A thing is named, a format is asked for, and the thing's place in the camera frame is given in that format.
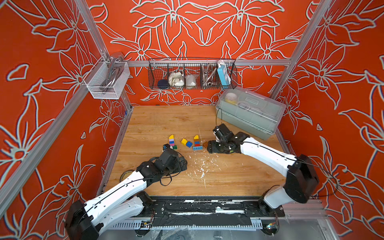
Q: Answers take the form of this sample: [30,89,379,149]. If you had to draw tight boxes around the grey lidded storage box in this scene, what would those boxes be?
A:
[216,87,287,141]

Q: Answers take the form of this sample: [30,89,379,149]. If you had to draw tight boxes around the light blue box in basket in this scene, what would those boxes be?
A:
[217,60,231,86]

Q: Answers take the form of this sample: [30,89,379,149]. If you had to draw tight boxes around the clear plastic bin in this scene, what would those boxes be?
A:
[85,52,130,100]

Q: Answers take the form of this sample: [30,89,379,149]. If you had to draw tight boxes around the light blue long lego brick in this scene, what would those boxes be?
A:
[193,146,203,151]

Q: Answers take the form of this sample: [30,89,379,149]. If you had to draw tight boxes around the tape roll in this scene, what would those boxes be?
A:
[119,170,134,183]

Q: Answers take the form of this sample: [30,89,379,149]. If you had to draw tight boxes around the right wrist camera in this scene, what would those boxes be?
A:
[213,124,234,142]

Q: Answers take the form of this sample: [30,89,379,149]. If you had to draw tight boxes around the white cloth in basket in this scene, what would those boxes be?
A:
[168,72,185,89]

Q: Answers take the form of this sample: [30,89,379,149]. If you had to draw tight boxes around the black wire basket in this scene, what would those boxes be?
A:
[148,57,239,90]

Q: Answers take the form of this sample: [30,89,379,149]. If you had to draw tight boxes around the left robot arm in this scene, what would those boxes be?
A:
[65,145,188,240]

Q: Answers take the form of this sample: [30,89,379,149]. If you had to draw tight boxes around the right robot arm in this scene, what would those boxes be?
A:
[207,124,319,216]

